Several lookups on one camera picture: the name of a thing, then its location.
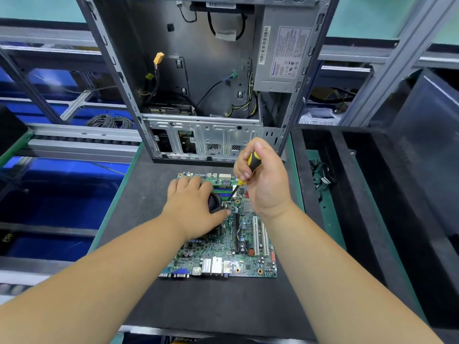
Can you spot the silver power supply unit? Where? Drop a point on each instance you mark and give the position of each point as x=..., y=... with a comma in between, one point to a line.
x=287, y=57

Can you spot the grey computer case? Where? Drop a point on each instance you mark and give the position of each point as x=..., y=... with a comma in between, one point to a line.
x=193, y=53

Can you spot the dark metal frame leg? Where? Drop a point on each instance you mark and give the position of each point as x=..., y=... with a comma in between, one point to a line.
x=29, y=86

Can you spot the black foam tray with boards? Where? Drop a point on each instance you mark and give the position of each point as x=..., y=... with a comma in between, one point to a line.
x=11, y=132

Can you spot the grey side panel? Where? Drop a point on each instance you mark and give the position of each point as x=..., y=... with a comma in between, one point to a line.
x=430, y=147

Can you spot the person's left hand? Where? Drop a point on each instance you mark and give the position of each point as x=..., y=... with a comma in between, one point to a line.
x=190, y=211

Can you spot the grey roller conveyor rail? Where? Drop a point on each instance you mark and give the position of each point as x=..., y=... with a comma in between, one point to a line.
x=79, y=143

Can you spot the green motherboard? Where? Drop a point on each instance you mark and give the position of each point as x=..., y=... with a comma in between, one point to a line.
x=247, y=247

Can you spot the aluminium frame post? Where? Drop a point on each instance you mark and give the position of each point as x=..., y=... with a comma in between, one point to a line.
x=398, y=61

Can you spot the green upper shelf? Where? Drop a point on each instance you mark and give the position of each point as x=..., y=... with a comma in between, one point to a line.
x=36, y=7

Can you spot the person's left forearm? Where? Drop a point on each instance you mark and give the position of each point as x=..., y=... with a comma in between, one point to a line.
x=86, y=283

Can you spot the person's right hand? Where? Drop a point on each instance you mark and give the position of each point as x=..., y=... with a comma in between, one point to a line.
x=269, y=186

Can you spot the white plastic bags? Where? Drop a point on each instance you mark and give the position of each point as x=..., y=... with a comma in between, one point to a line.
x=321, y=109

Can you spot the empty black foam tray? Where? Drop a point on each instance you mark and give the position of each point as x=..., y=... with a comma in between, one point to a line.
x=358, y=211

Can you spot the person's right forearm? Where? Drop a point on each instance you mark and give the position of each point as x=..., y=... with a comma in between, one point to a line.
x=344, y=283

